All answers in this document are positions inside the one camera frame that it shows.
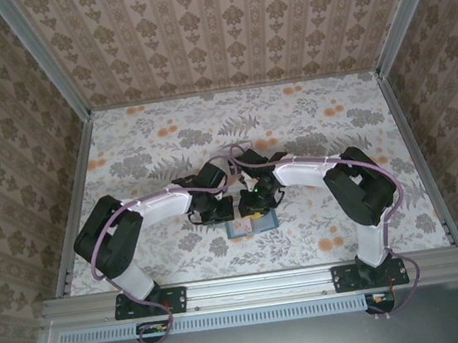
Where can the teal card holder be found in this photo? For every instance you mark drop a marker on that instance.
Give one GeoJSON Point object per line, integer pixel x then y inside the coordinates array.
{"type": "Point", "coordinates": [269, 223]}

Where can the pink VIP card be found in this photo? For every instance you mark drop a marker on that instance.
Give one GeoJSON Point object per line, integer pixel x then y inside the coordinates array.
{"type": "Point", "coordinates": [242, 228]}

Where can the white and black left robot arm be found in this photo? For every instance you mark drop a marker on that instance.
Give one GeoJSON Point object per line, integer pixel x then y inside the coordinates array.
{"type": "Point", "coordinates": [162, 205]}

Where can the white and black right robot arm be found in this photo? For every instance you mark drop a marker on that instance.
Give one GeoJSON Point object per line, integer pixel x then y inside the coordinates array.
{"type": "Point", "coordinates": [300, 171]}

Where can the small black connector board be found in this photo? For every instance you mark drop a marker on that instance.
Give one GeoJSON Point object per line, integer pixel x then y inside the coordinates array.
{"type": "Point", "coordinates": [380, 301]}
{"type": "Point", "coordinates": [152, 329]}

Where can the aluminium table rail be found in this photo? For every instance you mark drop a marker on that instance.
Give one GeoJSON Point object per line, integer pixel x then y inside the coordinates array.
{"type": "Point", "coordinates": [260, 287]}

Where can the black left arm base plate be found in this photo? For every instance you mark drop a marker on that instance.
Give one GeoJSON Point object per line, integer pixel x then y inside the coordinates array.
{"type": "Point", "coordinates": [178, 299]}

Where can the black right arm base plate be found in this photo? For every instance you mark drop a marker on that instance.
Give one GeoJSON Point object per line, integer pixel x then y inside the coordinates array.
{"type": "Point", "coordinates": [342, 279]}

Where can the aluminium side rail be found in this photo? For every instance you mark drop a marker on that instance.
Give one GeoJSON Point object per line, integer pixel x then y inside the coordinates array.
{"type": "Point", "coordinates": [400, 117]}
{"type": "Point", "coordinates": [83, 156]}

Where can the aluminium frame post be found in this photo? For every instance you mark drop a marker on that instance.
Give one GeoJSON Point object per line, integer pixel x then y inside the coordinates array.
{"type": "Point", "coordinates": [402, 12]}
{"type": "Point", "coordinates": [44, 60]}

